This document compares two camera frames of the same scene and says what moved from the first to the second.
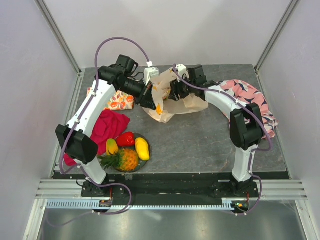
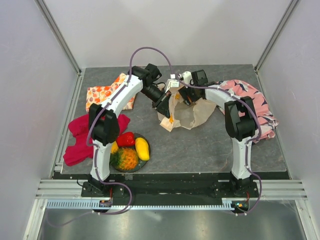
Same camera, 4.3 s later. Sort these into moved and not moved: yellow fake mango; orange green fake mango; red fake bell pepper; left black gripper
Moved: left black gripper
Not moved: orange green fake mango; yellow fake mango; red fake bell pepper
